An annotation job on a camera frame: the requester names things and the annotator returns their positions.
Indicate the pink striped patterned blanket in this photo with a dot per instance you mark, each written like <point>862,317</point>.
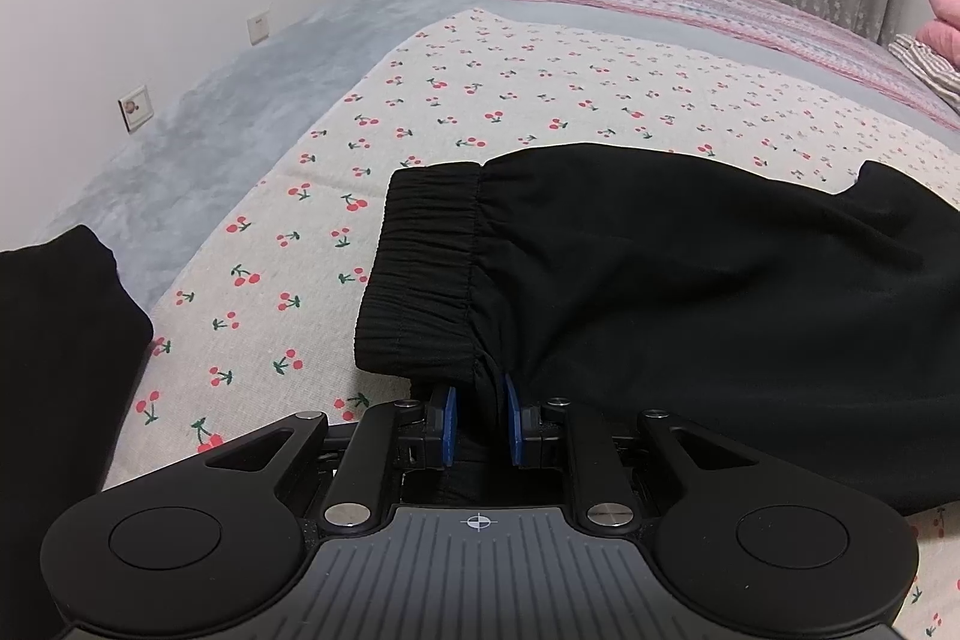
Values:
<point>675,3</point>

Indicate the cherry print bed sheet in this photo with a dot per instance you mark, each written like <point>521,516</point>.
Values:
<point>300,235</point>

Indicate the pink fluffy garment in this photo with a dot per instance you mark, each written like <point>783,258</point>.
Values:
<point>946,21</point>

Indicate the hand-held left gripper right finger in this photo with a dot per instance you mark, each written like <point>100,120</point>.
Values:
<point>513,421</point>

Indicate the striped grey white cloth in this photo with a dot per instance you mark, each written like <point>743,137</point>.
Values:
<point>930,63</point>

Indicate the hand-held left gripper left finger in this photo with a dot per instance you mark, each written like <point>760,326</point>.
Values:
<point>448,424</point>

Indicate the black pants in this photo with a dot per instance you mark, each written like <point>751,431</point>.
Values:
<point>675,310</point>

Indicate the dark cloth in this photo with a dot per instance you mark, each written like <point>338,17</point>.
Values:
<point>60,400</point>

